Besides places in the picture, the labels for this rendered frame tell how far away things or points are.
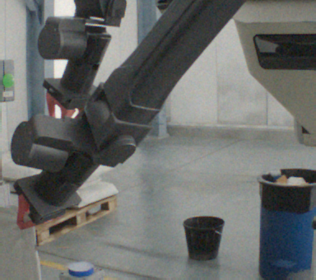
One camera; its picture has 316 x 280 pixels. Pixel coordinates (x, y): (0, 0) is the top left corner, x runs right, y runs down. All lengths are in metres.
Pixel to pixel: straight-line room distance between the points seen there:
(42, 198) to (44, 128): 0.14
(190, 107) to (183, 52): 8.83
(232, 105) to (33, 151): 8.51
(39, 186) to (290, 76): 0.52
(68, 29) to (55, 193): 0.25
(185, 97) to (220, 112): 0.77
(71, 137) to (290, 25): 0.45
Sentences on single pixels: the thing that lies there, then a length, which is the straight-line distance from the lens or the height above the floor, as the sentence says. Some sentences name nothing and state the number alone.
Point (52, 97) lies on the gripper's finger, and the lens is 0.82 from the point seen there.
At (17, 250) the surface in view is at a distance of 0.79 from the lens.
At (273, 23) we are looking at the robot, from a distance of 0.86.
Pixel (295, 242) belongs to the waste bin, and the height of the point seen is 0.29.
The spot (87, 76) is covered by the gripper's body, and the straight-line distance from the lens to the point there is 0.79.
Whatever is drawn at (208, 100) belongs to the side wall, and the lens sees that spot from 9.19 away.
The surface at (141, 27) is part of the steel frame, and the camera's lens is 9.52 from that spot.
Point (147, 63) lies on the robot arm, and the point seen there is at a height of 1.30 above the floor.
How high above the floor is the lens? 1.29
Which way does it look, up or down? 6 degrees down
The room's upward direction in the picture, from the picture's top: 1 degrees counter-clockwise
